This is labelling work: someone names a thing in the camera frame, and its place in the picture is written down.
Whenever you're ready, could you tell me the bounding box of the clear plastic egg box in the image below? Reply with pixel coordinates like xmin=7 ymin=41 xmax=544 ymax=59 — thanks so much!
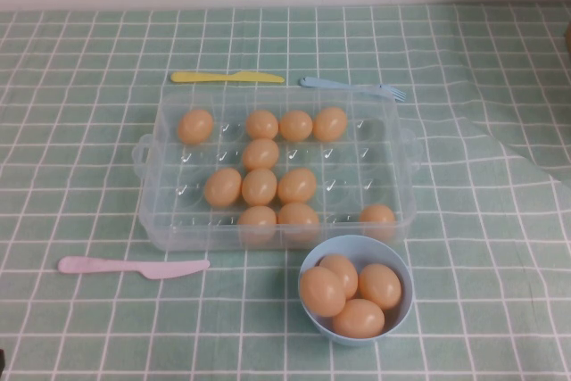
xmin=132 ymin=83 xmax=424 ymax=253

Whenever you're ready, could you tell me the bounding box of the beige plastic egg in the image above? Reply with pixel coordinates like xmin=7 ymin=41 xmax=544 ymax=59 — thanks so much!
xmin=277 ymin=168 xmax=318 ymax=204
xmin=358 ymin=203 xmax=397 ymax=242
xmin=299 ymin=266 xmax=347 ymax=318
xmin=241 ymin=168 xmax=278 ymax=207
xmin=278 ymin=110 xmax=314 ymax=142
xmin=203 ymin=168 xmax=243 ymax=209
xmin=331 ymin=298 xmax=385 ymax=340
xmin=319 ymin=253 xmax=360 ymax=300
xmin=358 ymin=263 xmax=402 ymax=311
xmin=244 ymin=109 xmax=280 ymax=140
xmin=311 ymin=106 xmax=349 ymax=143
xmin=236 ymin=205 xmax=277 ymax=244
xmin=178 ymin=108 xmax=215 ymax=146
xmin=242 ymin=137 xmax=281 ymax=171
xmin=277 ymin=202 xmax=320 ymax=242

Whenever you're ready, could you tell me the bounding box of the light blue bowl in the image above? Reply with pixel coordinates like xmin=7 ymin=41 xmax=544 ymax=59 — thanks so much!
xmin=297 ymin=234 xmax=415 ymax=347

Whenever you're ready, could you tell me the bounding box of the yellow plastic knife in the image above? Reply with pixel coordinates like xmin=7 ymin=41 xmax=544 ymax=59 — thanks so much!
xmin=170 ymin=70 xmax=286 ymax=85

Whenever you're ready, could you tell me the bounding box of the light blue plastic fork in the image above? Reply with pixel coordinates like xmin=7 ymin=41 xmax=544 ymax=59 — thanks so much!
xmin=298 ymin=76 xmax=408 ymax=102

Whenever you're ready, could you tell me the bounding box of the pink plastic knife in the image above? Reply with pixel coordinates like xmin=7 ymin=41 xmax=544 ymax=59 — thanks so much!
xmin=57 ymin=256 xmax=211 ymax=281

